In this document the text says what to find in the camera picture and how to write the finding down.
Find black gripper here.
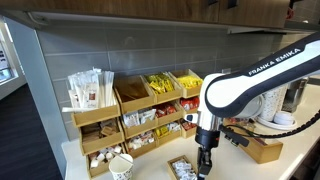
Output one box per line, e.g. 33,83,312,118
196,146,215,180

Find white sachets pile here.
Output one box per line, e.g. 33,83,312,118
171,159,198,180

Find small wooden sachet box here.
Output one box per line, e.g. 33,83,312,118
166,155,200,180

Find long wooden tea box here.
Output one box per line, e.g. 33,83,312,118
222,117,284,165

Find dark red packets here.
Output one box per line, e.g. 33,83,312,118
181,119,198,132

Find yellow and white packets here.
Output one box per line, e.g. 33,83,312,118
155,121,181,139

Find red packets large pile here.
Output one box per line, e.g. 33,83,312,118
179,96,201,112

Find small white packets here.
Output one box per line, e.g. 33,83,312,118
127,130,156,150

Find red packets small pile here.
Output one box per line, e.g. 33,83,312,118
154,102,178,119

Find white clear-wrapped packets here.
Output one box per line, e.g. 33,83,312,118
122,107,157,129

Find yellow sweetener packets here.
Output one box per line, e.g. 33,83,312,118
176,74,204,90

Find wooden nine-bin condiment rack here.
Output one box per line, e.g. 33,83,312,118
113,68,205,160

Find tall patterned paper cup stack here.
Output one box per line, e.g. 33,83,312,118
259,84,288,123

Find white cup lids stack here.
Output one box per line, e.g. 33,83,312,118
255,110,298,132

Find yellow-green packets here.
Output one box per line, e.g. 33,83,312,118
145,72,176,95

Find white creamer cups pile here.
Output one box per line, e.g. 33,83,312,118
88,144,123,170

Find brown sugar packets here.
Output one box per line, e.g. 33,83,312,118
81,119,118,142

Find stainless steel appliance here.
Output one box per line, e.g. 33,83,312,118
282,77,310,114

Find wooden three-bin rack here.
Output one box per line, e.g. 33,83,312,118
70,99,127,180

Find wrapped straws and stirrers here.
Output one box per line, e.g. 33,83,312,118
61,67,118,114

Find under-cabinet light strip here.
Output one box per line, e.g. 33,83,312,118
26,11,301,36

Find wooden upper cabinet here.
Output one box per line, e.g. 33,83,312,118
0,0,292,30

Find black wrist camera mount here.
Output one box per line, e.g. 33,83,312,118
219,124,251,148

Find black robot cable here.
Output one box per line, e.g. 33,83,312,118
232,109,320,140

